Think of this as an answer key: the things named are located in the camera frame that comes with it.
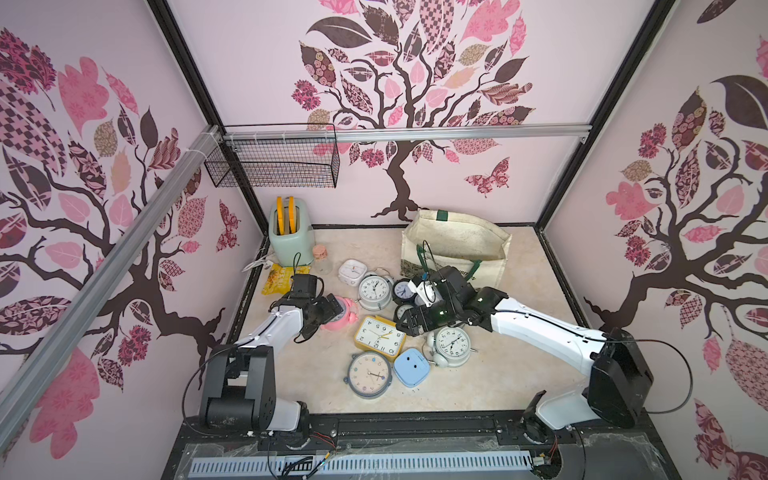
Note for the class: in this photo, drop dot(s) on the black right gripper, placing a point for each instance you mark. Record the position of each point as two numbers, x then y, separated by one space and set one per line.
421 318

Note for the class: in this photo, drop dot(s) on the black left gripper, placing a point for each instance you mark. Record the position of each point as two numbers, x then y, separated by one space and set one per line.
329 311

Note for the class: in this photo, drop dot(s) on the pink round alarm clock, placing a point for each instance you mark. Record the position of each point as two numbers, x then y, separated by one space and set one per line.
345 310

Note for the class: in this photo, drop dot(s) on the canvas tote bag green handles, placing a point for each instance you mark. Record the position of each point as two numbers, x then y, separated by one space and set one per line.
438 238

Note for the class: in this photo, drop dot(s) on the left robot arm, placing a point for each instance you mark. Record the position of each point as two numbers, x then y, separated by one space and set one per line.
240 390

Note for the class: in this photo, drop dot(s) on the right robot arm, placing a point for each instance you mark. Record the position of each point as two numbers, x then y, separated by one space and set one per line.
616 377

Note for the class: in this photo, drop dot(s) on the black twin bell clock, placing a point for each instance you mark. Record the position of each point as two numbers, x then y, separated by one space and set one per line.
401 310

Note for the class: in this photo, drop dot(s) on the black clock purple face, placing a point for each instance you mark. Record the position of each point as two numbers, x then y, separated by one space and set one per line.
404 292

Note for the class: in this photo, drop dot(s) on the yellow rectangular alarm clock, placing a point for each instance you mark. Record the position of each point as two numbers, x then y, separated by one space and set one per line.
380 335

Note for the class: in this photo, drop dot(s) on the blue clock face down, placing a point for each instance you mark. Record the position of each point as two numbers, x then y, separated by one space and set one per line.
411 368

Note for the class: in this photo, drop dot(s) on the large white twin bell clock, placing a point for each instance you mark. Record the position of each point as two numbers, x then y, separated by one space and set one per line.
450 347

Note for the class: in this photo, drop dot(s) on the white square flat clock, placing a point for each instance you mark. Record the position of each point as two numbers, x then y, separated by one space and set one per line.
351 272

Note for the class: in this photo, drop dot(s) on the yellow corn chips bag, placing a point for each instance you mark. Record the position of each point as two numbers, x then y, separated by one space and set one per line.
279 279

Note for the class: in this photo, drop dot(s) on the grey round pastel clock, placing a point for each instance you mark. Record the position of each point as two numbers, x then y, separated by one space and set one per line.
369 375

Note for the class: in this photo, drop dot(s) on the glass bottle pink cap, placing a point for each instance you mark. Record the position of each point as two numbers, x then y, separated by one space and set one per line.
322 264

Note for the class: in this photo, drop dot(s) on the mint green toaster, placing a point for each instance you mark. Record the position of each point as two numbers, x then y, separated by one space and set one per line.
293 248

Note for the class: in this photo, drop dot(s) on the yellow toast slice left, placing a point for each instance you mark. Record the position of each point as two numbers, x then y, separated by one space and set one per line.
279 215

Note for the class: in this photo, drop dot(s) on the yellow toast slice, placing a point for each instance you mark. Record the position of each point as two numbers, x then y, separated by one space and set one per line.
292 215
279 215

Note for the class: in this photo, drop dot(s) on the yellow toast slice right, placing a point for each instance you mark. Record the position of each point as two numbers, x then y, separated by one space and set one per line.
292 215

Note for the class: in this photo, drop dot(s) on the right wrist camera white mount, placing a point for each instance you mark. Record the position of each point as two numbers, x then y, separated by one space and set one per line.
427 294

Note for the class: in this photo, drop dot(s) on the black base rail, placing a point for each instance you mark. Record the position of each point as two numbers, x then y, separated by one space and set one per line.
336 430

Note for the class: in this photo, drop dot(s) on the black wire basket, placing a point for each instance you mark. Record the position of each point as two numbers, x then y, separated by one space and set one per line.
276 155

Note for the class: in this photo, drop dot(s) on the white vented cable duct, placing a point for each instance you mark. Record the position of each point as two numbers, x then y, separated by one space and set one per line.
357 465

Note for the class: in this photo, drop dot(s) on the aluminium frame rail back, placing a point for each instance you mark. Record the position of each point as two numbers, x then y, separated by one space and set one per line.
413 134

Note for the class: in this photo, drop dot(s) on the aluminium frame rail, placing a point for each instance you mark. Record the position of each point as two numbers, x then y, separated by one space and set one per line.
37 373
413 134

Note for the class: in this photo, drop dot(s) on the aluminium frame rail left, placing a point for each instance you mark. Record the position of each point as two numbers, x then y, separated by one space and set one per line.
37 373

